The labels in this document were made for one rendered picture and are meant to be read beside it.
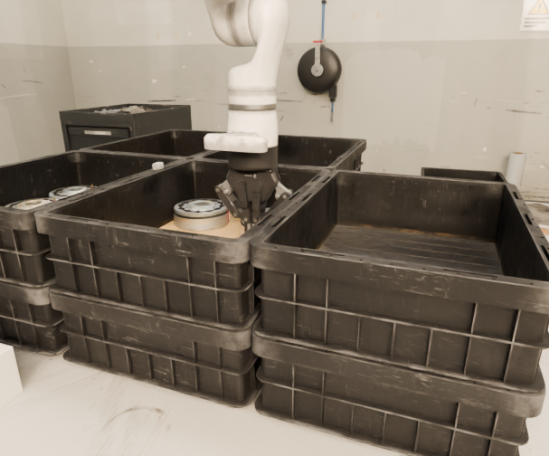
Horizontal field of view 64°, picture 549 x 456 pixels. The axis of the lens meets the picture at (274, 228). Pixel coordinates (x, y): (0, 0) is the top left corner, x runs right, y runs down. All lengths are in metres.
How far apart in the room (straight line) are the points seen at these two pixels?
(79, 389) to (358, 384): 0.37
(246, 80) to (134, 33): 4.17
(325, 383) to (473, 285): 0.20
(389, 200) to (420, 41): 3.22
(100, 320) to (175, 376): 0.12
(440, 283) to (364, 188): 0.41
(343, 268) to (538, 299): 0.17
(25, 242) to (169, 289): 0.22
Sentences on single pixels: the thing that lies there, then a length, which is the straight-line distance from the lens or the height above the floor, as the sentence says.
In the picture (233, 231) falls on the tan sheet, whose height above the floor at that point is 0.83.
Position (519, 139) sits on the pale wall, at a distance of 4.08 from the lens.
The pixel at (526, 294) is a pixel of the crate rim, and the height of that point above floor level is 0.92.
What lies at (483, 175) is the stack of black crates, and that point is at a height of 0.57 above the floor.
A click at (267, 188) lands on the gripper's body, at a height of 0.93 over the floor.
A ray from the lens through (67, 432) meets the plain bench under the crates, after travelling 0.62.
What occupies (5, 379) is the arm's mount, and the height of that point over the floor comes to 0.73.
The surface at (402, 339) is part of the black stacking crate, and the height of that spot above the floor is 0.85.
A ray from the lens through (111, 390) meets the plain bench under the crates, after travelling 0.66.
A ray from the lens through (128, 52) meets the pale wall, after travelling 4.82.
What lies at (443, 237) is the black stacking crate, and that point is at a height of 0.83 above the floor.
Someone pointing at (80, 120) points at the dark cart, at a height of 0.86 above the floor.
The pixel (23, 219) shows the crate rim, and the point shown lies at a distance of 0.65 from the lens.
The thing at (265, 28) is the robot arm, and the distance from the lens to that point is 0.62.
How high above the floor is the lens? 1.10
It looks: 20 degrees down
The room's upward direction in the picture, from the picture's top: straight up
